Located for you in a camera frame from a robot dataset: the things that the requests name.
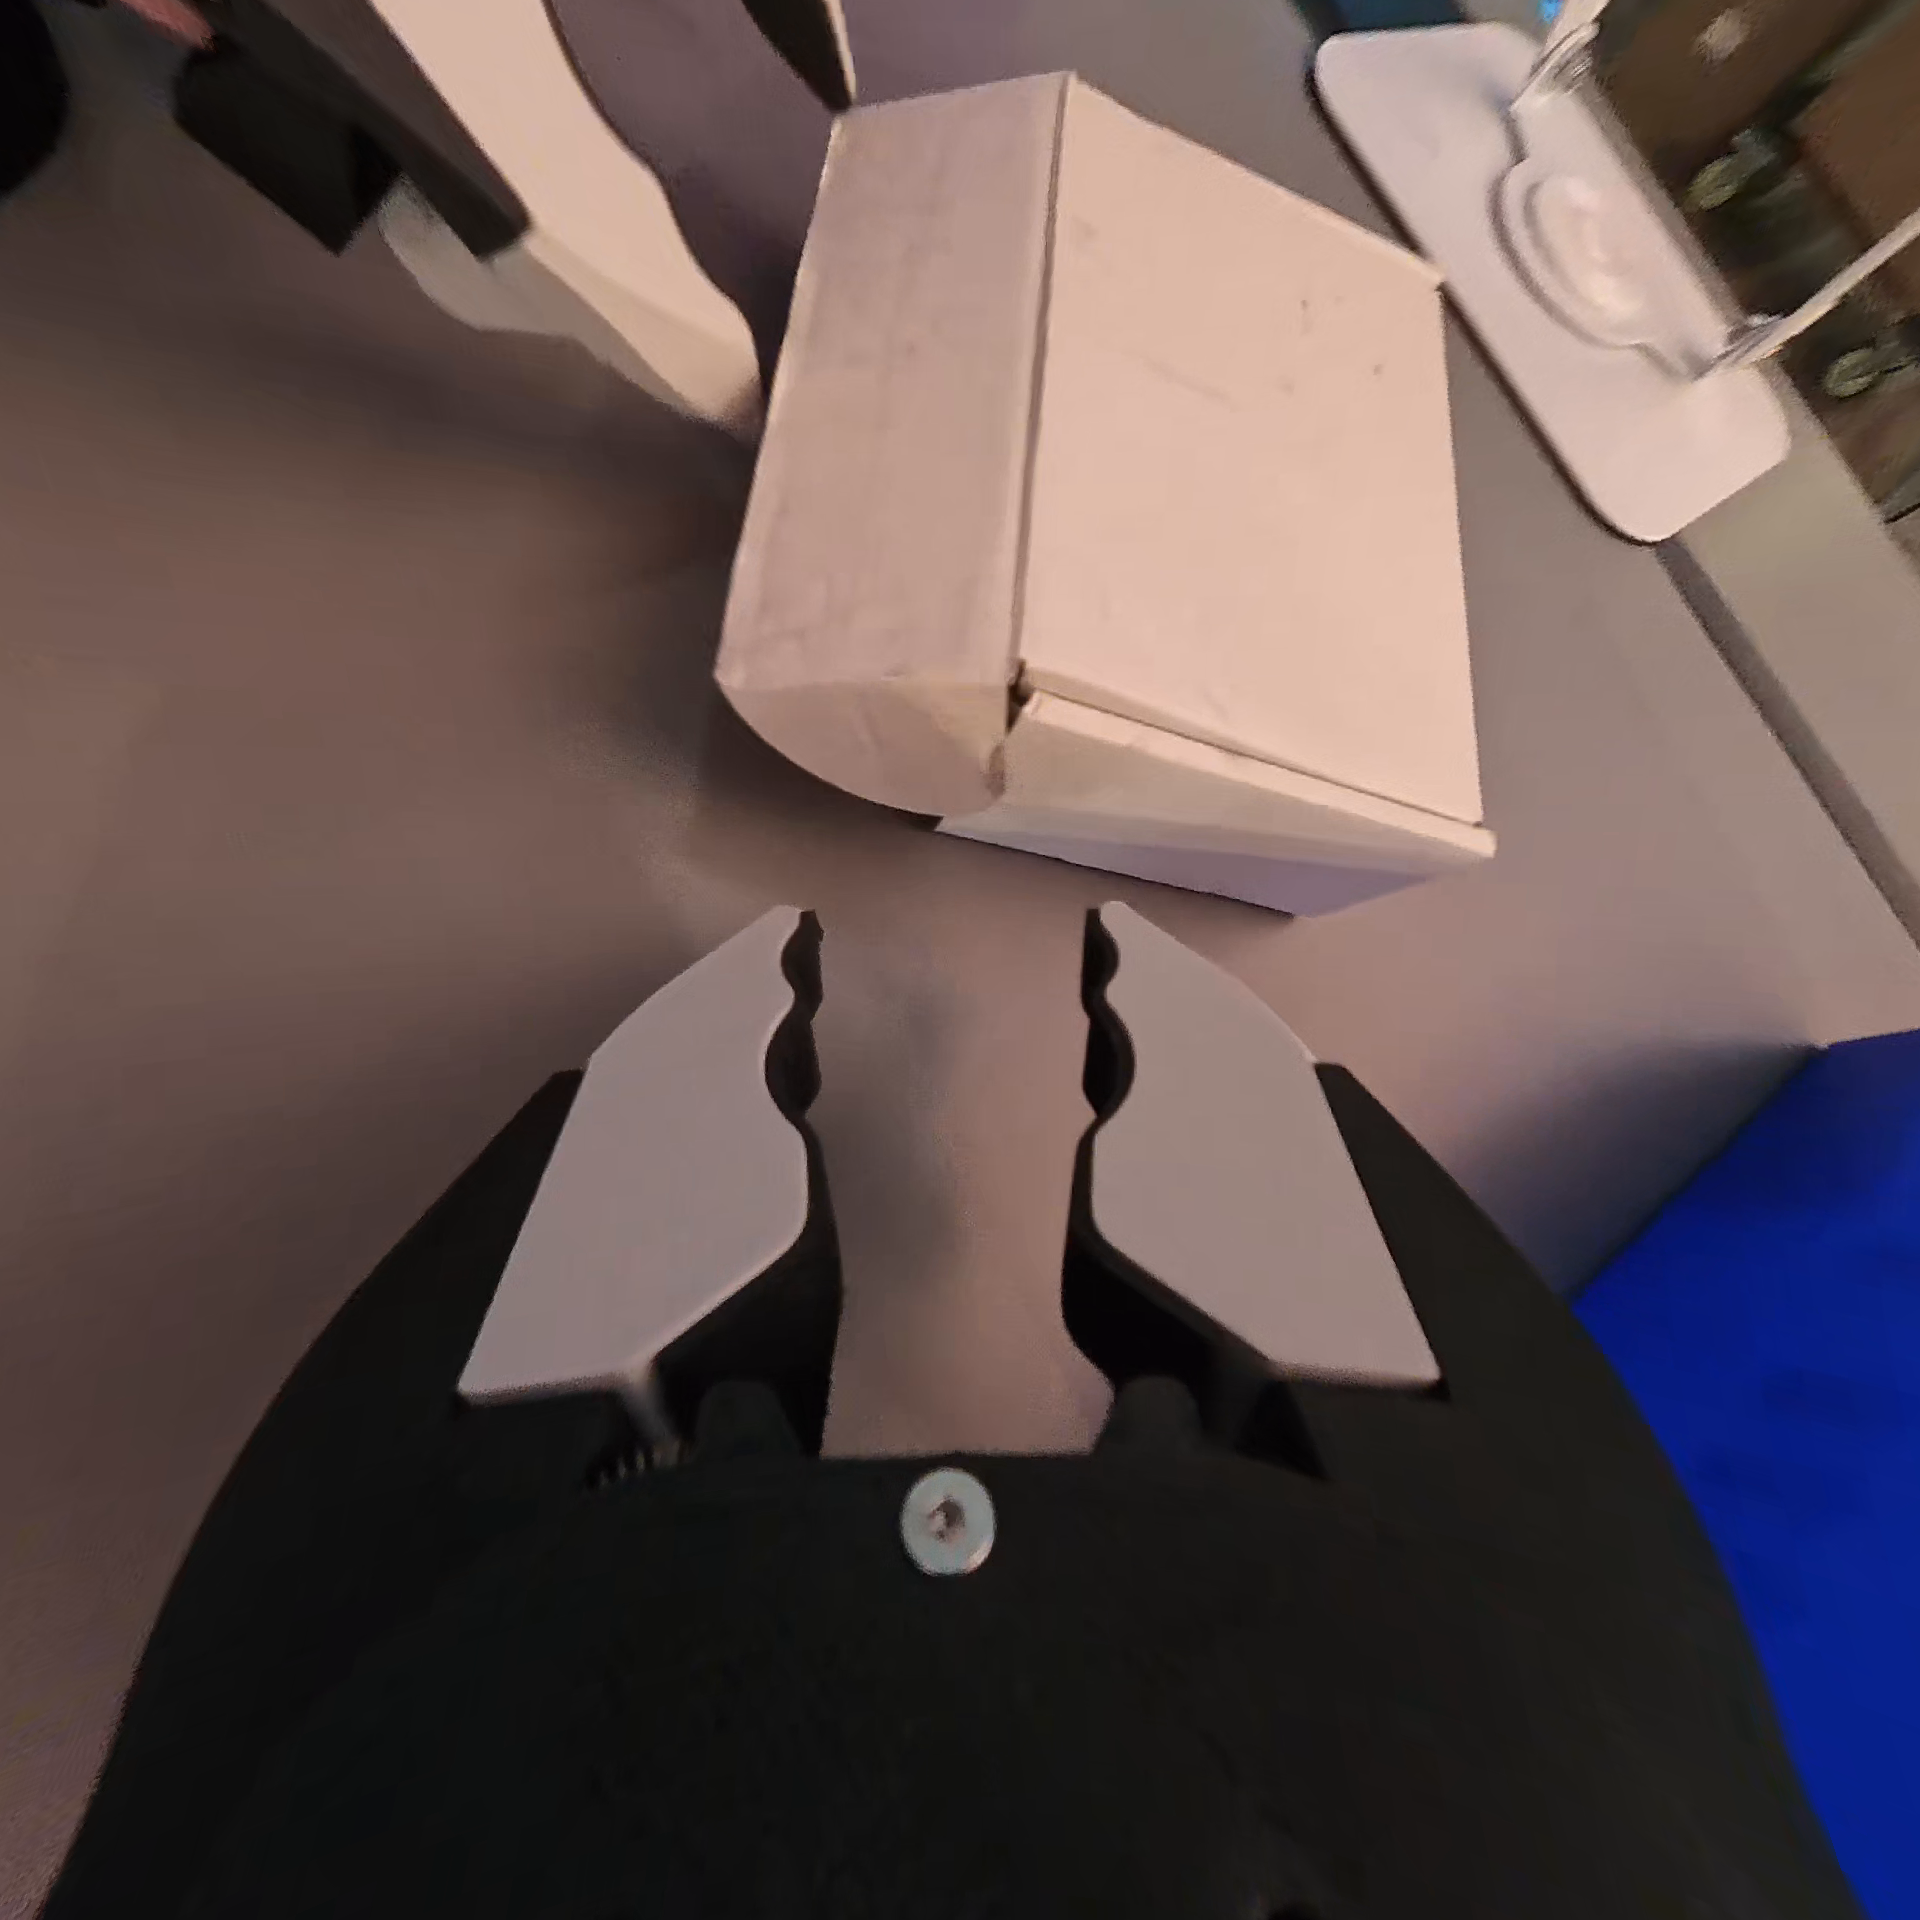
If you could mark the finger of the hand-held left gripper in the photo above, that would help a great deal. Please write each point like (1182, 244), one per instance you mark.
(599, 224)
(809, 38)

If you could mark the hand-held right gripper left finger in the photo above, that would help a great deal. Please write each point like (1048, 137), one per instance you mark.
(644, 1198)

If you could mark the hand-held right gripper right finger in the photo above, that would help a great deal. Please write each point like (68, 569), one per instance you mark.
(1244, 1198)

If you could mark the white cardboard mailer box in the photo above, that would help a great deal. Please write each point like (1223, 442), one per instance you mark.
(1199, 449)

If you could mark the blue plastic bin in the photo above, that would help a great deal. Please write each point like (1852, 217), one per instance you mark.
(1771, 1425)

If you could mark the document stand with white base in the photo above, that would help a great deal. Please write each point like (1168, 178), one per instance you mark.
(1635, 420)

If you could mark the brown wheeled dolly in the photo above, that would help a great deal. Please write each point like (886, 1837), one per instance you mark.
(1860, 166)

